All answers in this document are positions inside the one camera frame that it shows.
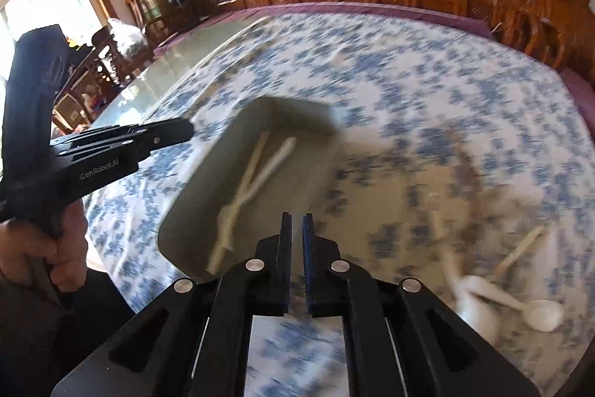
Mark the pale wooden chopstick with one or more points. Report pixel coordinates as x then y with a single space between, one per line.
241 197
516 255

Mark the dark wooden chair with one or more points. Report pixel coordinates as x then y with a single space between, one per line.
97 71

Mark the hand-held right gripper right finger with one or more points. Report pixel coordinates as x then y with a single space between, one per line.
307 248

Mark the metal tray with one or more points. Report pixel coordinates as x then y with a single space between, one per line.
288 192

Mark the wooden armchair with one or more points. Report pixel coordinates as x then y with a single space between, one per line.
534 36

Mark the white plastic spoon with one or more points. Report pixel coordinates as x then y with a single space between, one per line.
472 304
544 314

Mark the blue floral tablecloth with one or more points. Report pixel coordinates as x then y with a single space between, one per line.
395 99

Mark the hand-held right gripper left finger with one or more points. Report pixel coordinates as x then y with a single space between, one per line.
286 248

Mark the person's left hand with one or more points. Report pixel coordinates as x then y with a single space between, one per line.
28 248

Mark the person's left forearm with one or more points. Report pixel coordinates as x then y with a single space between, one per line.
46 341

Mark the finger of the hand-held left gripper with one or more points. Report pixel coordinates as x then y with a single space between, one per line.
158 132

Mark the black fan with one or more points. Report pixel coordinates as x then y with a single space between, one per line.
175 0

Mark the clear plastic bag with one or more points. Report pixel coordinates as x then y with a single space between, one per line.
126 34

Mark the white curved utensil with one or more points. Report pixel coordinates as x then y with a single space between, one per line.
274 160

